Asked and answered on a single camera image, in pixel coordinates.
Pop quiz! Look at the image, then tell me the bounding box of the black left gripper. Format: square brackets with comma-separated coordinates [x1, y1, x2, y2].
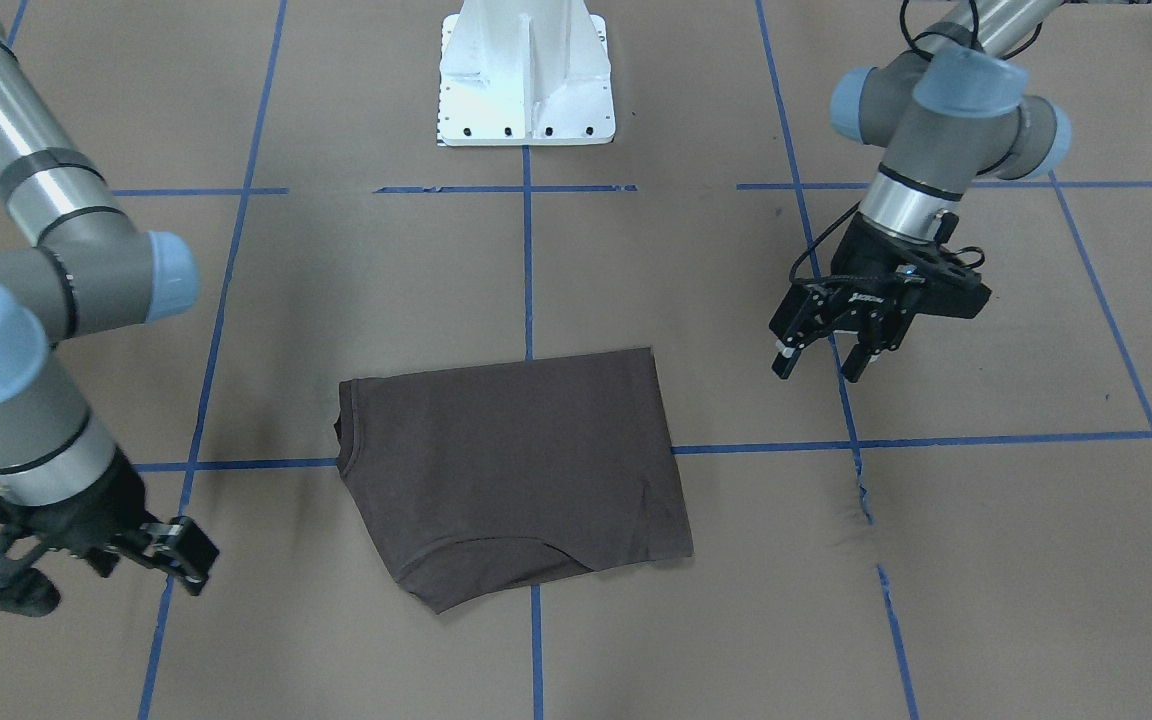
[771, 214, 958, 381]

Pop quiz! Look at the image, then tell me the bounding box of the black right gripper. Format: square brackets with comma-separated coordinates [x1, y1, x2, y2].
[32, 452, 220, 597]

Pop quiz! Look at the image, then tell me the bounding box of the dark brown t-shirt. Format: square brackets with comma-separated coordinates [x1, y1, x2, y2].
[335, 347, 694, 614]

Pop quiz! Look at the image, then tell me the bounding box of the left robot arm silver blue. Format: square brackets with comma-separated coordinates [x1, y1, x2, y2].
[770, 1, 1073, 382]

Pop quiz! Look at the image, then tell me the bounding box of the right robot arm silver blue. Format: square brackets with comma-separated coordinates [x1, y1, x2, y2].
[0, 23, 694, 617]

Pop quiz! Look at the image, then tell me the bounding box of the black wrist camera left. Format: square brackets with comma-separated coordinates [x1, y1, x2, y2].
[914, 247, 993, 319]

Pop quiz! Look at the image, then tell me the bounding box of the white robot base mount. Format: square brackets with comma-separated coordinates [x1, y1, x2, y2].
[435, 1, 617, 147]

